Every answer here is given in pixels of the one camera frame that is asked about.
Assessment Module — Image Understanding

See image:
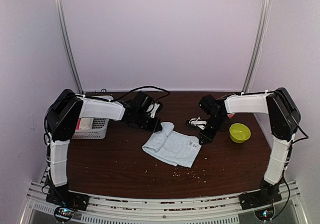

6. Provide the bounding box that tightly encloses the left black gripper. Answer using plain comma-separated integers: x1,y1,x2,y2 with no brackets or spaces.
135,110,163,132

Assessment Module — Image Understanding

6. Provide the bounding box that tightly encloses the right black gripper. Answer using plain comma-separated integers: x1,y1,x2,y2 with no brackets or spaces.
199,114,228,145

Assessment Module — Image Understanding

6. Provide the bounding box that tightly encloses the light blue towel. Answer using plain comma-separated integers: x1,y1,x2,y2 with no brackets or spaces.
142,122,201,168

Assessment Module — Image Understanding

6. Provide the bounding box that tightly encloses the white terry towel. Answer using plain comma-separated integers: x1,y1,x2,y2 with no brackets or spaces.
78,117,94,130

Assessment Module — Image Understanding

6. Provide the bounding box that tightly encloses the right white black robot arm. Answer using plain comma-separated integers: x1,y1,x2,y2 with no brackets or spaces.
186,87,301,205

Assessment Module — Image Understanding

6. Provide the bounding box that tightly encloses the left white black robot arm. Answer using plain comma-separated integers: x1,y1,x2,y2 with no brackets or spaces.
45,89,163,206

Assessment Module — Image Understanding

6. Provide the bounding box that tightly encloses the red white patterned ceramic bowl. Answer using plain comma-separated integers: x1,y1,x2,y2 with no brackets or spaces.
227,113,235,119

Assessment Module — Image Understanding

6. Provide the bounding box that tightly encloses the lime green plastic bowl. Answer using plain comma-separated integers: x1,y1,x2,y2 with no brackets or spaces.
229,123,251,144

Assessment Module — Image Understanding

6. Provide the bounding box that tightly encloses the white perforated plastic basket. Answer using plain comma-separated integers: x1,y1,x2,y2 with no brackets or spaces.
70,112,109,139

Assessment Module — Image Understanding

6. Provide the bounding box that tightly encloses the right round circuit board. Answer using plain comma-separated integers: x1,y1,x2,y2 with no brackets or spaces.
254,206,275,221

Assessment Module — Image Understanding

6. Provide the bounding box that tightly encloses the round circuit board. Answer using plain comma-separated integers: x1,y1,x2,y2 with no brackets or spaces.
254,206,275,221
53,206,75,222

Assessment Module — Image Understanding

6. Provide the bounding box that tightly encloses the left round circuit board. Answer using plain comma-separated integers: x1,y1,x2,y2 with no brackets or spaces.
53,206,75,222

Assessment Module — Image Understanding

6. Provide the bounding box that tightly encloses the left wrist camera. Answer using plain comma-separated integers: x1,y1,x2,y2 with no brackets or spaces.
130,91,154,111

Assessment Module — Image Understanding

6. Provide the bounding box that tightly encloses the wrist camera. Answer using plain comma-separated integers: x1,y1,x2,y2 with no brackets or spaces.
130,91,154,111
198,95,221,116

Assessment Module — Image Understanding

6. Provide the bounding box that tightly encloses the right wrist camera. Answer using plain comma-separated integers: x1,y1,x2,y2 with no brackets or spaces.
198,95,221,116

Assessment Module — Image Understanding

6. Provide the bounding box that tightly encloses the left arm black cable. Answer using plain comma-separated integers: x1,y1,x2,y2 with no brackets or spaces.
109,85,171,104

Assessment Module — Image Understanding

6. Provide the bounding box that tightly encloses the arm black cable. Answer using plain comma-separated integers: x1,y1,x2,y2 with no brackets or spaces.
109,85,171,104
271,121,310,209

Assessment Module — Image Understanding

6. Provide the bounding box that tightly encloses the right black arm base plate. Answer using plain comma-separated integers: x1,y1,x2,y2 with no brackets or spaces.
238,188,282,210

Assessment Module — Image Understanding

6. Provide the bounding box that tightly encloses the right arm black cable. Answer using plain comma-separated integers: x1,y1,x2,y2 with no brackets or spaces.
271,121,310,209

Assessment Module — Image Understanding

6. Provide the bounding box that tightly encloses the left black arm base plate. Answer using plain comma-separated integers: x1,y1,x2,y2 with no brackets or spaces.
45,186,89,211

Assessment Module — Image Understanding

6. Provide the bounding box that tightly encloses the right aluminium frame post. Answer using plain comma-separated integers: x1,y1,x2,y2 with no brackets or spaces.
242,0,272,93

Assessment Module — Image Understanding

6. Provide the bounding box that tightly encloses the aluminium frame post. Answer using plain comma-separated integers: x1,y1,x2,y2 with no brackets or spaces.
242,0,272,93
54,0,84,94

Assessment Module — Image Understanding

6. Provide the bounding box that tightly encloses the left aluminium frame post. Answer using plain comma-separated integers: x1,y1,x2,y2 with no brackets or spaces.
54,0,84,94

